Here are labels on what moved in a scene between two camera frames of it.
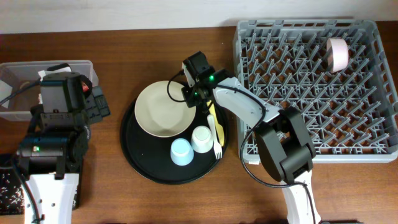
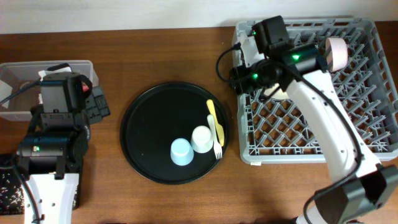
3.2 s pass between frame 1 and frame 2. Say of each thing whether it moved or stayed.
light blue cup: stayed
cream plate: moved
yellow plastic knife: stayed
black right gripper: moved
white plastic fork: stayed
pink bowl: stayed
